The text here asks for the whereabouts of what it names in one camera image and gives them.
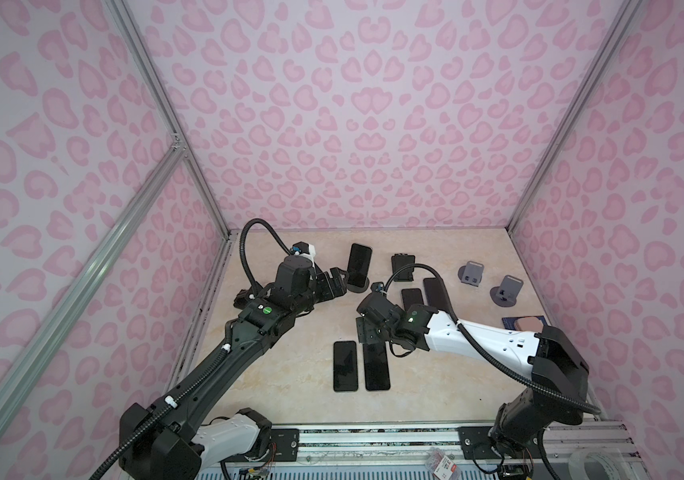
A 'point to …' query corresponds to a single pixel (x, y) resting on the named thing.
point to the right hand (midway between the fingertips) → (370, 326)
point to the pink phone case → (529, 323)
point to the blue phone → (411, 296)
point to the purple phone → (376, 371)
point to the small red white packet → (441, 466)
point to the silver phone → (434, 293)
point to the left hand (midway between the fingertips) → (338, 272)
